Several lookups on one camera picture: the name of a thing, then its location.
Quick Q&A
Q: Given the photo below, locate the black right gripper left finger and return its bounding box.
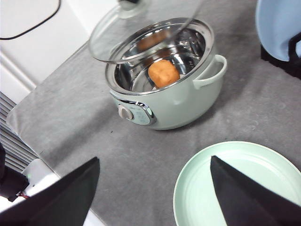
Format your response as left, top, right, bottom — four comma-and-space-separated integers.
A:
0, 157, 100, 226

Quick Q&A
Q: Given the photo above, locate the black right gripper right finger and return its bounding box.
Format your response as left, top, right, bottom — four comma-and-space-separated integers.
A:
210, 155, 301, 226

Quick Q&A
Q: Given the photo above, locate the green plate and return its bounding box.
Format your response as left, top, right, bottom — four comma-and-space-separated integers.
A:
173, 141, 301, 226

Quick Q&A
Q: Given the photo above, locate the brown potato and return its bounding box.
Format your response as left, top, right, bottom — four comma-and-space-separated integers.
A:
148, 60, 180, 88

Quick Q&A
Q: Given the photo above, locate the glass pot lid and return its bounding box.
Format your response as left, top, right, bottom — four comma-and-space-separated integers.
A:
89, 0, 202, 65

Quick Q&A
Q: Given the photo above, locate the green electric steamer pot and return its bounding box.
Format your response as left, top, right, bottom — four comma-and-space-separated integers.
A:
106, 17, 227, 130

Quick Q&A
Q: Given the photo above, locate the blue plate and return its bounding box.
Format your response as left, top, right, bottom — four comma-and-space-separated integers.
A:
255, 0, 301, 61

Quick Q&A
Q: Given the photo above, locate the black dish rack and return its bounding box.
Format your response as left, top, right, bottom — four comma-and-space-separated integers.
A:
261, 32, 301, 79

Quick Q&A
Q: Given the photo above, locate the black cable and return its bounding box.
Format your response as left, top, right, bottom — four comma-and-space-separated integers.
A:
0, 0, 61, 40

